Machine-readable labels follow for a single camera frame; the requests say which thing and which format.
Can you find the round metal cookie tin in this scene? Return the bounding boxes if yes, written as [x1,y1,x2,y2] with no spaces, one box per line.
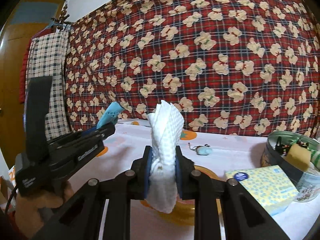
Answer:
[260,131,319,202]

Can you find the yellow tissue pack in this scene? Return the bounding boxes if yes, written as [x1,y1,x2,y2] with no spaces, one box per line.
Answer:
[225,165,298,216]

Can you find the black beaded hair ties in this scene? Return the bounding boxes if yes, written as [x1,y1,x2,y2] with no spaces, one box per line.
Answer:
[274,135,311,157]

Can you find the light blue plush keychain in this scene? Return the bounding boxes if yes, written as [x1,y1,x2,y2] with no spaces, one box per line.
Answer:
[188,143,213,156]

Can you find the person's left hand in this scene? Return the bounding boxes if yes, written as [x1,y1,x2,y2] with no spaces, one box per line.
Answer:
[15,181,74,239]

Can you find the white waffle towel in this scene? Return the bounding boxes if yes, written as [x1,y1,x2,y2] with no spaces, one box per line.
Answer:
[146,100,184,213]

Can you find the white fruit print tablecloth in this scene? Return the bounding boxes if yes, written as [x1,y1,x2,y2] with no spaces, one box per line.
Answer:
[70,122,319,239]

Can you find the yellow sponge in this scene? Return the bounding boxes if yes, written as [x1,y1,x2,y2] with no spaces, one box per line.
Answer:
[284,143,311,172]

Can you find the amber round lidded container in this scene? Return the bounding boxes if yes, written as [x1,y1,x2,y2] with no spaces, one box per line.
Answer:
[140,165,222,226]

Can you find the green white striped towel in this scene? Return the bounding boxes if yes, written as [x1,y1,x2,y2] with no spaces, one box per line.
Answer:
[311,150,320,170]

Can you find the red plaid bear blanket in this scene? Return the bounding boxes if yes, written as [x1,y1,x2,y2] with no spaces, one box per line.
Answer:
[66,0,319,137]

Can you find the teal small cloth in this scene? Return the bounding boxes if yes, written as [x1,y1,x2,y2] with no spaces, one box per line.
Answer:
[96,102,124,129]

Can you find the checkered hanging cloth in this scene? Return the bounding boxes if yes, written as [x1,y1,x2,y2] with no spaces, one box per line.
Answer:
[24,29,72,140]

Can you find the wooden door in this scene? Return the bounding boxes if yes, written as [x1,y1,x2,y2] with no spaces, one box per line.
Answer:
[1,0,65,167]

